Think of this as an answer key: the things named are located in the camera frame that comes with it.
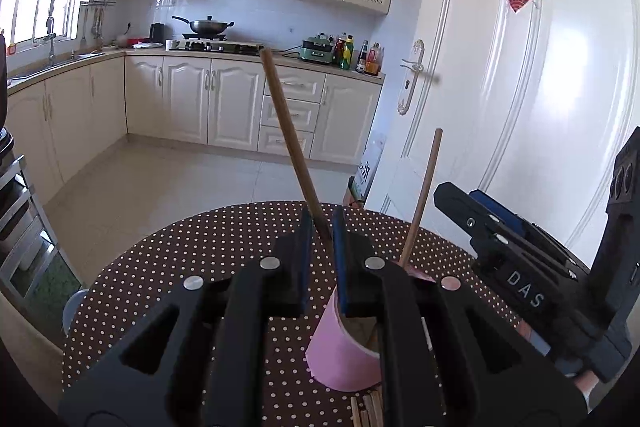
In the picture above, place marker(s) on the red capped bottle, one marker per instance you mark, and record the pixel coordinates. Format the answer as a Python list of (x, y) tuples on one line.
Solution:
[(338, 49)]

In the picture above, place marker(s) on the printed carton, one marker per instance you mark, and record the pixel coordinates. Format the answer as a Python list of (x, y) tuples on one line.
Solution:
[(367, 167)]

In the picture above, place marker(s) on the white plate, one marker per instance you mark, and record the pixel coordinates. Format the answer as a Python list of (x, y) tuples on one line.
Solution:
[(147, 45)]

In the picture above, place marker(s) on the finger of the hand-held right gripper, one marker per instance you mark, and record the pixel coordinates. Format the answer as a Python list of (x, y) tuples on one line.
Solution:
[(497, 209), (462, 212)]

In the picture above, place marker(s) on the white door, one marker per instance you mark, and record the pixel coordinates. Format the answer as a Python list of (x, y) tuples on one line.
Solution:
[(550, 82)]

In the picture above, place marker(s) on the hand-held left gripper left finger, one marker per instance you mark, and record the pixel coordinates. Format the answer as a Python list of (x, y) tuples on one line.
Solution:
[(302, 259)]

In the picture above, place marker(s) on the cream base cabinets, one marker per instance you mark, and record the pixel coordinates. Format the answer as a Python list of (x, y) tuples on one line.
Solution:
[(190, 99)]

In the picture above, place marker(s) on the wall utensil rack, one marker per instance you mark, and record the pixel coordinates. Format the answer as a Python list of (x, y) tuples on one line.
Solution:
[(96, 19)]

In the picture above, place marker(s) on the black wok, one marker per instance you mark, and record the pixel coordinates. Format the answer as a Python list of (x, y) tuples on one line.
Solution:
[(207, 27)]

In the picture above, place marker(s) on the person's right hand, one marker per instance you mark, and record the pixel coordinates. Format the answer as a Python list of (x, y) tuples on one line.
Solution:
[(586, 386)]

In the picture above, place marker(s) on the gas stove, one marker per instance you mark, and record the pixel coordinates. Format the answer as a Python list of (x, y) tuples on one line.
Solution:
[(215, 47)]

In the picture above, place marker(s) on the light blue plastic stool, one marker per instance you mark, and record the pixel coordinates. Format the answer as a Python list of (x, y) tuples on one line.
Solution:
[(75, 309)]

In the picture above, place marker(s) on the dark sauce bottle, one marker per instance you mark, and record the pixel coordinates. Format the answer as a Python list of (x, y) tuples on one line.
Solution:
[(362, 59)]

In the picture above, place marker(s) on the steel sink faucet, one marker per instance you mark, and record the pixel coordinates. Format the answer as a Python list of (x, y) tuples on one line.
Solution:
[(50, 39)]

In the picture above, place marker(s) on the steel shelf rack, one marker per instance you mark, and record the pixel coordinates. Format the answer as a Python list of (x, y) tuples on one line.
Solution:
[(20, 217)]

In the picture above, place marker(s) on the green bottle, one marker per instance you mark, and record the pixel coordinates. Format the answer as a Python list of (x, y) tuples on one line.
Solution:
[(347, 54)]

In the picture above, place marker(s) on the black kettle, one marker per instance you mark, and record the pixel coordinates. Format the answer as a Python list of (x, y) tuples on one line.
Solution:
[(157, 32)]

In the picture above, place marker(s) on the pink cup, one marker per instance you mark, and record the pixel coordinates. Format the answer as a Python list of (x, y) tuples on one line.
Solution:
[(335, 347)]

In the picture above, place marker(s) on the green electric cooker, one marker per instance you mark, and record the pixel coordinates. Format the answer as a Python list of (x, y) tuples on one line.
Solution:
[(317, 49)]

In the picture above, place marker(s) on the brown polka dot tablecloth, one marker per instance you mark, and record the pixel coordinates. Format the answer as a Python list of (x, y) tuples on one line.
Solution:
[(175, 267)]

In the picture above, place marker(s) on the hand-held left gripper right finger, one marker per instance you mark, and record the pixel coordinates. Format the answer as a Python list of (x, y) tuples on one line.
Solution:
[(340, 257)]

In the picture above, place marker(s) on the orange sauce bottle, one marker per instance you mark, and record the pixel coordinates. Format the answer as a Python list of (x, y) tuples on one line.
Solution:
[(374, 62)]

